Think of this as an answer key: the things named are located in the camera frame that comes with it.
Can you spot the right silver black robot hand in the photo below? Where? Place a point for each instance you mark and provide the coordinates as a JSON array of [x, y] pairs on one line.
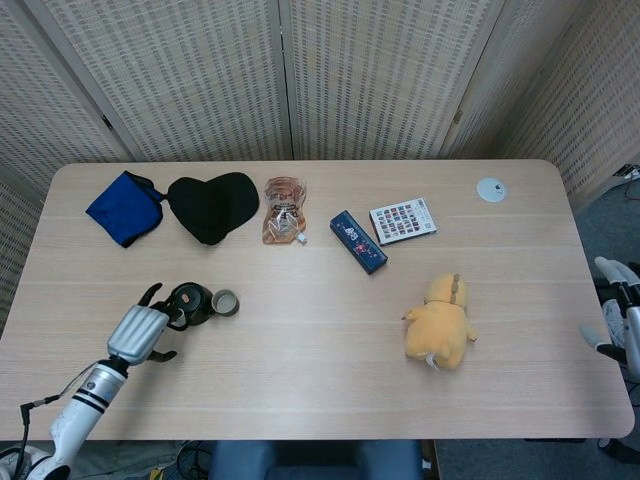
[[633, 330]]

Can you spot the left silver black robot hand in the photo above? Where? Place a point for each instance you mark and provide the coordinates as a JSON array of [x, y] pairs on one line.
[[135, 335]]

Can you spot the black teapot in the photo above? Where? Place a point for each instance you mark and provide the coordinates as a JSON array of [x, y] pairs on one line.
[[196, 305]]

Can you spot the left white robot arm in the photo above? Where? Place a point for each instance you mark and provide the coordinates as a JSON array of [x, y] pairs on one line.
[[80, 415]]

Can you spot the dark ceramic cup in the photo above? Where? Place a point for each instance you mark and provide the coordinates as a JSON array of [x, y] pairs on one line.
[[225, 303]]

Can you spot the blue fabric pouch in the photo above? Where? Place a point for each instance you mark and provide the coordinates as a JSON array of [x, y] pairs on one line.
[[125, 210]]

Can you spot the black baseball cap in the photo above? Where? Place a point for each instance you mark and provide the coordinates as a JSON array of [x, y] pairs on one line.
[[210, 205]]

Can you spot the white power strip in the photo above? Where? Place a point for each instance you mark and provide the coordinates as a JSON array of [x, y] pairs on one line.
[[627, 171]]

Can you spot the orange spouted drink pouch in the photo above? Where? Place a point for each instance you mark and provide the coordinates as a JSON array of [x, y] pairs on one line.
[[284, 215]]

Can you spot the yellow plush duck toy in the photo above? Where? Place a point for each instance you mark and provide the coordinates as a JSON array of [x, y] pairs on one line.
[[440, 325]]

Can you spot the white round table grommet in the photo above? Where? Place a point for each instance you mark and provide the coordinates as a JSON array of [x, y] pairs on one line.
[[491, 190]]

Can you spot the dark blue long box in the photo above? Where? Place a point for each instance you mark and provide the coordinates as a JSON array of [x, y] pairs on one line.
[[357, 242]]

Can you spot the white box with picture grid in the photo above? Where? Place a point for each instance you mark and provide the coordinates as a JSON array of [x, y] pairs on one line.
[[404, 220]]

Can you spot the woven folding screen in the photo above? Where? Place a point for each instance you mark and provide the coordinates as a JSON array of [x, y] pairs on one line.
[[200, 75]]

